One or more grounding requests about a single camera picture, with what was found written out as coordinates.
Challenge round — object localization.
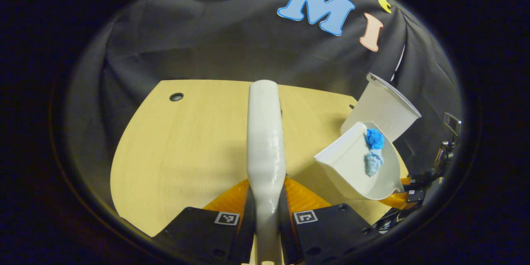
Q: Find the wooden desktop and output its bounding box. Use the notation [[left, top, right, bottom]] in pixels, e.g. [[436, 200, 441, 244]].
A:
[[110, 79, 408, 265]]

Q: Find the bright blue paper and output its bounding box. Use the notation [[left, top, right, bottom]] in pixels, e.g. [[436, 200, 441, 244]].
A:
[[366, 128, 385, 150]]

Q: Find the white dustpan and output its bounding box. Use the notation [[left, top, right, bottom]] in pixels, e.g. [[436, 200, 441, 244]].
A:
[[314, 121, 405, 200]]

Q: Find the black backdrop cloth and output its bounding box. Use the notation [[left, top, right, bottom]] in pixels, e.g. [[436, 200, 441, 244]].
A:
[[66, 0, 463, 216]]

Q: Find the light blue paper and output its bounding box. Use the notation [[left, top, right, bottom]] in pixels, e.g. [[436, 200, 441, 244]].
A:
[[364, 149, 384, 177]]

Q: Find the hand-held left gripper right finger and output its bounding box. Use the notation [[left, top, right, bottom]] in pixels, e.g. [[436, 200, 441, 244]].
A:
[[278, 176, 376, 265]]

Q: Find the white ribbed garbage bin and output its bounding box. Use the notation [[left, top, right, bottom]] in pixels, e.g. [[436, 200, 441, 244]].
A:
[[340, 72, 422, 143]]

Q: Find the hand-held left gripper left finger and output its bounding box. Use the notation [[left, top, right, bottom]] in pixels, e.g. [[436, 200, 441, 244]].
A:
[[155, 178, 255, 265]]

